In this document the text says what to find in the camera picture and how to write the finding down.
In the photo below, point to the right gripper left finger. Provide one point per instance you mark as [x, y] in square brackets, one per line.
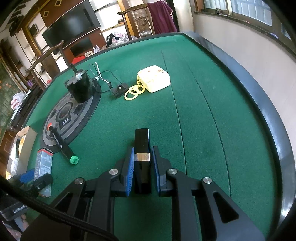
[126, 176]

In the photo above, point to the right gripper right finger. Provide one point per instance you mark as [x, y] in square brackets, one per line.
[159, 169]

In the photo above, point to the black lipstick tube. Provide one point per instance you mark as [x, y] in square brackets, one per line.
[142, 163]

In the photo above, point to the grey red glue box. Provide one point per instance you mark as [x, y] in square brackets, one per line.
[43, 166]

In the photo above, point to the cardboard box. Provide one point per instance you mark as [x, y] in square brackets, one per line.
[20, 152]

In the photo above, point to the black marker green cap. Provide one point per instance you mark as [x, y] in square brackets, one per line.
[64, 148]

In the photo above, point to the grey round table centre disc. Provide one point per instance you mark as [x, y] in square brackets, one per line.
[69, 118]

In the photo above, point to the black small adapter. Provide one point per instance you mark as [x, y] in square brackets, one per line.
[120, 90]

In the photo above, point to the cream yellow small case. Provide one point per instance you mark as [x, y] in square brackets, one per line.
[154, 78]

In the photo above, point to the black cylindrical motor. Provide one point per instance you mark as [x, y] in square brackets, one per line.
[80, 85]

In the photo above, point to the wooden armchair left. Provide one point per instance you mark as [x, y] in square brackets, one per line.
[43, 59]

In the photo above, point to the wooden chair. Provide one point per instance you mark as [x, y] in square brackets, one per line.
[138, 21]

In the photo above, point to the maroon cloth on chair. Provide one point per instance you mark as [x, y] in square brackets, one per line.
[162, 17]

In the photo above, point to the black television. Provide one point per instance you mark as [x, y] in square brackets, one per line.
[76, 22]

